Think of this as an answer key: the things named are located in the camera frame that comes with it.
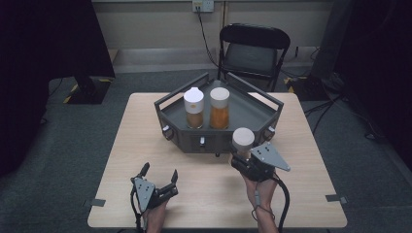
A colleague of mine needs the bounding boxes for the person's left hand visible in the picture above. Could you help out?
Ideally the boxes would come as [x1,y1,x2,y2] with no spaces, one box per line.
[142,199,171,228]

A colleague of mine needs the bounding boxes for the brown powder spice jar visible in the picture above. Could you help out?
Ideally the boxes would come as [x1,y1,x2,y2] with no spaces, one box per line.
[183,86,205,130]

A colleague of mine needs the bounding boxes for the black curtain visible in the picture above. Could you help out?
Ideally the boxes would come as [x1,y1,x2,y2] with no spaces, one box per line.
[0,0,117,178]
[333,0,412,164]

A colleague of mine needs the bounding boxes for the orange powder spice jar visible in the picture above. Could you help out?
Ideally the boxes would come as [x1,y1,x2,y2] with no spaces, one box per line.
[209,86,230,130]

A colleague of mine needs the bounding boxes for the black folding chair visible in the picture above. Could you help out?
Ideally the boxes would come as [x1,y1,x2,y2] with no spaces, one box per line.
[217,22,292,93]

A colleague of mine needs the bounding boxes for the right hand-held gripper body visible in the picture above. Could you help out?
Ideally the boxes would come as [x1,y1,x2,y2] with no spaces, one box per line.
[230,142,292,183]

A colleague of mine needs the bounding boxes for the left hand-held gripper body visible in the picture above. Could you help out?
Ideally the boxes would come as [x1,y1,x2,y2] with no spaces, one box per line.
[130,176,180,215]

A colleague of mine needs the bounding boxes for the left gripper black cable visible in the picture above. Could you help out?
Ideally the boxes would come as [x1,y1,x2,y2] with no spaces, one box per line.
[129,186,146,233]

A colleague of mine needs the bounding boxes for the black outlet cable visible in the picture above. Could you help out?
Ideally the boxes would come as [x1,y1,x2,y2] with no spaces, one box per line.
[195,9,222,70]

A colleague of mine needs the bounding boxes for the black stand base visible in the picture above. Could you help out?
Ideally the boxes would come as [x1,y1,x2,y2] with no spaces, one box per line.
[62,75,113,106]

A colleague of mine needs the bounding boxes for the gray tape piece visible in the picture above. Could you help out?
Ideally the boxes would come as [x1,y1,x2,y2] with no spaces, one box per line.
[89,198,107,209]
[325,193,349,205]

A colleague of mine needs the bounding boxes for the dark gray corner rack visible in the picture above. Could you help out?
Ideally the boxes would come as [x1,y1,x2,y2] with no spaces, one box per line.
[154,71,285,155]

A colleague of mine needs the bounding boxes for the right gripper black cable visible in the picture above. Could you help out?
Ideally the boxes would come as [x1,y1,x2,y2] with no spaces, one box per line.
[272,174,292,233]

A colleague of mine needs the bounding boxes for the pale powder spice jar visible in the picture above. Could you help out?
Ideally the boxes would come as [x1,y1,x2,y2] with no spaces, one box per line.
[231,127,257,161]

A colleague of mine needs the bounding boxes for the black floor cables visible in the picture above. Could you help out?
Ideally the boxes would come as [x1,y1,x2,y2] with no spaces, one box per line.
[303,92,345,131]

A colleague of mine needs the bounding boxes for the thin gray cord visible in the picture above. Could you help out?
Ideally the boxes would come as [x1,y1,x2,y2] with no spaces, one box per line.
[251,181,276,223]

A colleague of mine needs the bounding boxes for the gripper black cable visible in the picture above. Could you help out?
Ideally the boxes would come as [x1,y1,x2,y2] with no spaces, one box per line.
[272,174,292,233]
[129,186,146,233]

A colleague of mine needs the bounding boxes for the person's right hand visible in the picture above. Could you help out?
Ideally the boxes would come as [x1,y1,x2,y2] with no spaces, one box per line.
[242,173,280,212]

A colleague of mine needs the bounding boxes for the white wall outlet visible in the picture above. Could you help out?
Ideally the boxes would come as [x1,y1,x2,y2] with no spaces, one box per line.
[191,0,216,14]

